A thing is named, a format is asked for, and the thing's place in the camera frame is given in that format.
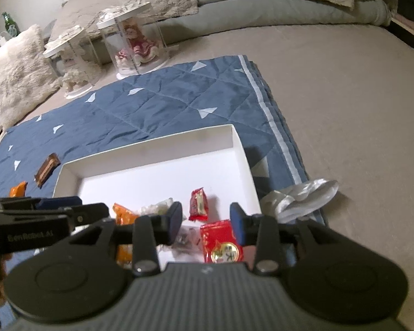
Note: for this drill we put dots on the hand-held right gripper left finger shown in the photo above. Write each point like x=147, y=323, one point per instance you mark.
x=175, y=221

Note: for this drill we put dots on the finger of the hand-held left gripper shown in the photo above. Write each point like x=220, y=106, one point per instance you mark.
x=89, y=213
x=60, y=202

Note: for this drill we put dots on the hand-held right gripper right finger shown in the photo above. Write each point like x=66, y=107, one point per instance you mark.
x=236, y=224

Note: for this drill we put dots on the dark grey candy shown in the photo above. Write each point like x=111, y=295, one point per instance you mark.
x=187, y=240

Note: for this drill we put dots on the clear biscuit packet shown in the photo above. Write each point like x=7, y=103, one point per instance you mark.
x=157, y=207

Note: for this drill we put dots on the long red snack packet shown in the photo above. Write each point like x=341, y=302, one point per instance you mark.
x=217, y=238

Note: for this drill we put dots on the small red snack packet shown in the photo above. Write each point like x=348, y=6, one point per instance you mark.
x=198, y=205

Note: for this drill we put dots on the white shallow cardboard box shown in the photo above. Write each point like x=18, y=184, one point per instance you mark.
x=158, y=176

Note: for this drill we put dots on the brown chocolate bar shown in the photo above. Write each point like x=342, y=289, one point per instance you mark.
x=47, y=169

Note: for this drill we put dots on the small orange snack packet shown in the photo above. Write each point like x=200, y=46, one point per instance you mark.
x=18, y=189

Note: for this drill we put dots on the crumpled white plastic bag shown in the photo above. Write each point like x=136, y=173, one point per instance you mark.
x=300, y=194

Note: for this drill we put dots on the white doll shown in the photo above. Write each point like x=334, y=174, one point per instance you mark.
x=76, y=76

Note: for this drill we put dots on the blue quilted triangle-print blanket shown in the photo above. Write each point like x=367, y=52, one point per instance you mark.
x=158, y=93

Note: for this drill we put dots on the fluffy beige pillow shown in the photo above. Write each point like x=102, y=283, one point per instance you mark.
x=17, y=72

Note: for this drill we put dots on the clear display case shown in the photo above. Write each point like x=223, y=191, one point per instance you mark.
x=72, y=65
x=134, y=38

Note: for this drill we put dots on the red dressed doll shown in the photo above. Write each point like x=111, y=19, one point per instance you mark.
x=138, y=46

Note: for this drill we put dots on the green glass bottle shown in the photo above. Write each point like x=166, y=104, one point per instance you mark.
x=9, y=24

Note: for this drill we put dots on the grey duvet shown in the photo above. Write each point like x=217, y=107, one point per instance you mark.
x=262, y=12

